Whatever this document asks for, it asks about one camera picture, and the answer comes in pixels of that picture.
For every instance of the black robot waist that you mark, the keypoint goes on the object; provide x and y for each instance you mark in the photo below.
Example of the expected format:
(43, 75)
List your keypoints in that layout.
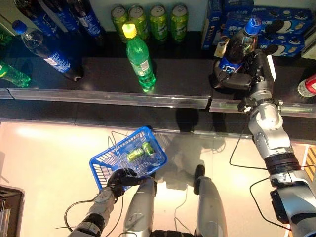
(170, 233)

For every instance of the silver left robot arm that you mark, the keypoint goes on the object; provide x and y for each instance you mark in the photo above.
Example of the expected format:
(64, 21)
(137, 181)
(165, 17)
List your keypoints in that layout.
(98, 205)

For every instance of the clear water bottle red cap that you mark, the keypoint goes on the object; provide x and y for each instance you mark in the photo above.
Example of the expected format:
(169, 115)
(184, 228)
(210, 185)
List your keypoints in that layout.
(307, 87)

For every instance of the small blue Oreo box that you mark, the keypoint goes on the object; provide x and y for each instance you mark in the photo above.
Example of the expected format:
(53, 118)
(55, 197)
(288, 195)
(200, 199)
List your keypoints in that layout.
(237, 3)
(209, 24)

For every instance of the silver left robot leg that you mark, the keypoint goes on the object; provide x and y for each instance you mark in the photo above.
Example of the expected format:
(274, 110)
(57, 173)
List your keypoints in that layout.
(139, 205)

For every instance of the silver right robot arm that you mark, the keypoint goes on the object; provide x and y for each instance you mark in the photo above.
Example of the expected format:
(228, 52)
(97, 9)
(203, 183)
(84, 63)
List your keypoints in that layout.
(271, 128)

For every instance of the wide blue Oreo box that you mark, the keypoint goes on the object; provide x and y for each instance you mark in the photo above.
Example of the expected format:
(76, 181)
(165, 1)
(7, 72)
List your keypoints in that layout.
(286, 48)
(288, 18)

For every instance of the blue plastic shopping basket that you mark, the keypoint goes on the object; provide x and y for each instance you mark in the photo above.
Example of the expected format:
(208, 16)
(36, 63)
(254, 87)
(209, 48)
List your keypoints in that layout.
(103, 160)

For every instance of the dark cabinet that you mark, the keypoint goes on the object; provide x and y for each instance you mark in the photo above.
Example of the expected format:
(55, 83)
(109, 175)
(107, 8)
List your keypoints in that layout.
(12, 197)

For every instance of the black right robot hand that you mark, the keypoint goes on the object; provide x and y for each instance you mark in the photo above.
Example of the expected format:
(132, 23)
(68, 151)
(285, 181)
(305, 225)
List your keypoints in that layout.
(259, 71)

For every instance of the green Sprite bottle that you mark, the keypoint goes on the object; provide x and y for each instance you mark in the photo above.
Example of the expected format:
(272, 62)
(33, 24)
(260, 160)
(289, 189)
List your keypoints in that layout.
(12, 74)
(5, 37)
(140, 59)

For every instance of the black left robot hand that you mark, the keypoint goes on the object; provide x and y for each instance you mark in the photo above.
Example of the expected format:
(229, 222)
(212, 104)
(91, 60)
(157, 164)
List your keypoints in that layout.
(121, 180)

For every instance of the small beige card box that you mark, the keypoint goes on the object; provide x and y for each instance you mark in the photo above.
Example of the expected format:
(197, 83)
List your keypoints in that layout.
(219, 50)

